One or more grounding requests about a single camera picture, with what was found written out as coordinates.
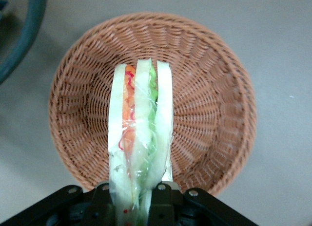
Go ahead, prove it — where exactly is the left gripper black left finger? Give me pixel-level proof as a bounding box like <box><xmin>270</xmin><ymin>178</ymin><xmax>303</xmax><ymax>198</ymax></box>
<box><xmin>0</xmin><ymin>181</ymin><xmax>117</xmax><ymax>226</ymax></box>

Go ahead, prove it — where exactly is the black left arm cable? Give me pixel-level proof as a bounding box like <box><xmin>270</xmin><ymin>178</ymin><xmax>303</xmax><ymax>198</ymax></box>
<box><xmin>0</xmin><ymin>0</ymin><xmax>48</xmax><ymax>85</ymax></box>

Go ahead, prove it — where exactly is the plastic triangle sandwich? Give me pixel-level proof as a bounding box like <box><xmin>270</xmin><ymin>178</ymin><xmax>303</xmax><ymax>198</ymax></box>
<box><xmin>107</xmin><ymin>57</ymin><xmax>175</xmax><ymax>226</ymax></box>

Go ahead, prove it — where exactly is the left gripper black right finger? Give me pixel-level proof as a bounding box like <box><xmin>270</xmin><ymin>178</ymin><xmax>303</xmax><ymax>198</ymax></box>
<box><xmin>147</xmin><ymin>182</ymin><xmax>259</xmax><ymax>226</ymax></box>

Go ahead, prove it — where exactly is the empty brown wicker basket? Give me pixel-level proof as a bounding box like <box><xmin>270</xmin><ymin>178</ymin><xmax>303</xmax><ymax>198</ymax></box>
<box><xmin>48</xmin><ymin>12</ymin><xmax>258</xmax><ymax>197</ymax></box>

